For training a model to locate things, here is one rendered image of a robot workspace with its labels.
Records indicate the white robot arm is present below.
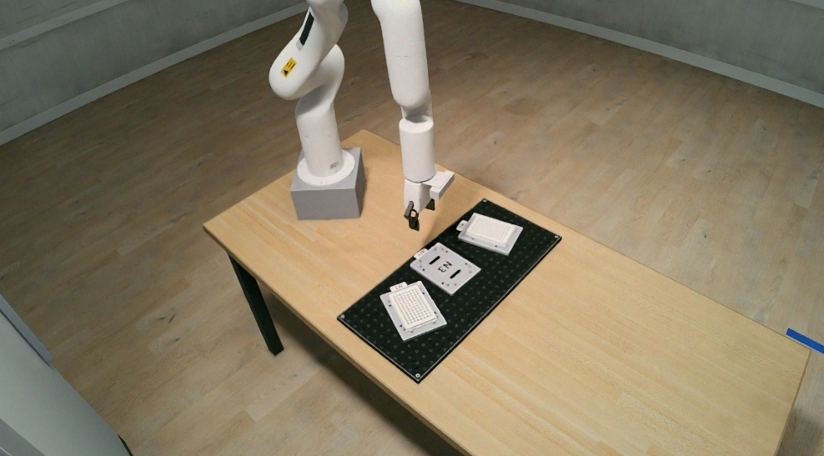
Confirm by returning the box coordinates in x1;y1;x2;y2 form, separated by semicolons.
269;0;455;200

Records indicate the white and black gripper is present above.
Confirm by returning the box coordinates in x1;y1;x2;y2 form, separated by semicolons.
404;178;435;231

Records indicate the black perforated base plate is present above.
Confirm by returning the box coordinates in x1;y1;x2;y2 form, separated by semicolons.
336;198;562;384

